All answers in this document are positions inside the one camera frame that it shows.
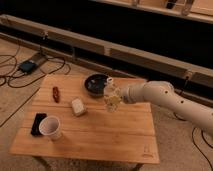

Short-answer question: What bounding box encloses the black cable on left floor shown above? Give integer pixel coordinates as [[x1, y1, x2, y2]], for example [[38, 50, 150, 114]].
[[0, 44, 72, 128]]

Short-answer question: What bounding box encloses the dark round bowl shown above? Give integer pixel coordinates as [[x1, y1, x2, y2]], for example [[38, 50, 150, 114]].
[[84, 74, 108, 97]]

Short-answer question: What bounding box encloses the white paper cup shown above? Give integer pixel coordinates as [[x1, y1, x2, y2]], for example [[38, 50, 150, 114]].
[[39, 116, 62, 141]]

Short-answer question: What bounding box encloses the black cable on floor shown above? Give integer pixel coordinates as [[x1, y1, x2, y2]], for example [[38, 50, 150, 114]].
[[172, 78, 213, 161], [0, 44, 72, 128]]

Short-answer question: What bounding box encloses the black smartphone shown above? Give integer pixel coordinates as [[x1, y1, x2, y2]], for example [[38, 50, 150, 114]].
[[31, 113, 47, 136]]

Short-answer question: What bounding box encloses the blue power adapter box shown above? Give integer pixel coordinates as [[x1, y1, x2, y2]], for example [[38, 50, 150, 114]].
[[18, 60, 37, 74]]

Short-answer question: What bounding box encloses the black cable on right floor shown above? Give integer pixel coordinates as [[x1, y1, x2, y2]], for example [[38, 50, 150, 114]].
[[172, 78, 213, 161]]

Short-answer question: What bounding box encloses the wooden folding table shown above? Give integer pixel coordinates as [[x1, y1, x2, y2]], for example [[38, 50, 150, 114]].
[[10, 75, 159, 164]]

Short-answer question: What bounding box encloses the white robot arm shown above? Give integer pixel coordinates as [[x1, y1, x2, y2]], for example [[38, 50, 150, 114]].
[[104, 81, 213, 137]]

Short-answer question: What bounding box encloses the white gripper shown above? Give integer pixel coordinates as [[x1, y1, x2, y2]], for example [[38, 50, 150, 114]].
[[108, 84, 136, 105]]

